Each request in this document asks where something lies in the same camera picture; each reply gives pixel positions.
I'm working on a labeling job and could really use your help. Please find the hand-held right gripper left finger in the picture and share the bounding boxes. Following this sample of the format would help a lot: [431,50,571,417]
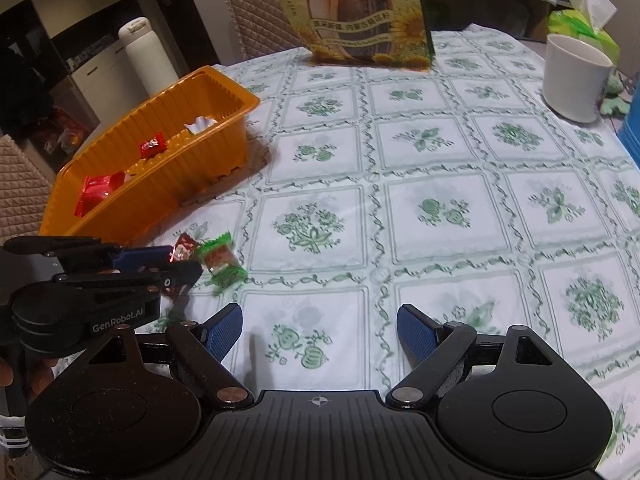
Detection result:
[75,302,253,413]

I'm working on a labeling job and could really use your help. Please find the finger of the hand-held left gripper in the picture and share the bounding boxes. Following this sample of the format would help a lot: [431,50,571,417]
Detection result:
[52,261,203,296]
[2,236,173,273]

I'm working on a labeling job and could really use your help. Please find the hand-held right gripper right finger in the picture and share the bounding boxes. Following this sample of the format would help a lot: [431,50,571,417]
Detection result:
[385,304,556,411]

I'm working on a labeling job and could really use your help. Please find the small red brown candy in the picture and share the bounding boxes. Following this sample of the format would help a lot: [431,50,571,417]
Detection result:
[162,232,199,293]

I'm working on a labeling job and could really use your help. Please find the green brown candy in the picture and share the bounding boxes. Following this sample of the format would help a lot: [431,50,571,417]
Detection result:
[196,232,249,288]

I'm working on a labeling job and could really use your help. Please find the red snack packet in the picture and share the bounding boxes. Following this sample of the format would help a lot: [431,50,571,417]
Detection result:
[75,171,126,218]

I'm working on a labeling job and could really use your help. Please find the orange plastic tray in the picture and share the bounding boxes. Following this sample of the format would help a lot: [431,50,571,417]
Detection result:
[39,65,262,248]

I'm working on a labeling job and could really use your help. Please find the silver snack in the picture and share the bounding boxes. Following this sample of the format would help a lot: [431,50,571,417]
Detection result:
[182,116,217,136]

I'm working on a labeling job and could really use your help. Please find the person's left hand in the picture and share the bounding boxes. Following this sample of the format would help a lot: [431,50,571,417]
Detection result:
[0,355,60,403]

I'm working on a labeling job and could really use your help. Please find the black white striped cloth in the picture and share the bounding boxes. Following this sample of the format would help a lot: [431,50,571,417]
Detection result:
[0,412,30,457]

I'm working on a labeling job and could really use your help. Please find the quilted beige chair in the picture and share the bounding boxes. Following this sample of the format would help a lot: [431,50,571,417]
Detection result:
[222,0,311,63]
[0,132,56,241]

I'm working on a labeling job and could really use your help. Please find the red gift bag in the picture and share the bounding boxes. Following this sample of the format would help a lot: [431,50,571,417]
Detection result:
[30,106,87,156]

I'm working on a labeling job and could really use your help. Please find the green floral tablecloth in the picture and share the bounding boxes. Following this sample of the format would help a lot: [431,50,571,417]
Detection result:
[145,22,640,480]

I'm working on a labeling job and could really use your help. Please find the white cabinet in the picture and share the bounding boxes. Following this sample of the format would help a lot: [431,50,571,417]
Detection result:
[50,0,221,126]

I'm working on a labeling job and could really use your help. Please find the white thermos bottle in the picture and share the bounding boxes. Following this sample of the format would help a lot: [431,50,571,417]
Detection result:
[117,16,166,98]

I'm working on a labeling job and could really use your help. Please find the plain white mug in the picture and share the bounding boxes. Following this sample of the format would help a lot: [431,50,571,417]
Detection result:
[542,34,615,123]

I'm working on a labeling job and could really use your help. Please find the blue thermos jug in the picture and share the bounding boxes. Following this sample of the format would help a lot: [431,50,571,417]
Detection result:
[617,72,640,166]

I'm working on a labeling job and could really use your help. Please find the green crumpled plastic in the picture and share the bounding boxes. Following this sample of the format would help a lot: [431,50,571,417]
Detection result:
[599,71,632,115]

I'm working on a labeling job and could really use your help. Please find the sunflower seed bag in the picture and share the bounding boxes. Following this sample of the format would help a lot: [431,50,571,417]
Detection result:
[262,0,435,72]

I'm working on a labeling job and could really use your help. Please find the wooden side table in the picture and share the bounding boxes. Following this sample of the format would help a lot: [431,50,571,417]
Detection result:
[420,0,573,41]

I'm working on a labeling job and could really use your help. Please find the green tissue pack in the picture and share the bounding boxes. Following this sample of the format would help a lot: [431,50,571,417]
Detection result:
[547,0,621,68]

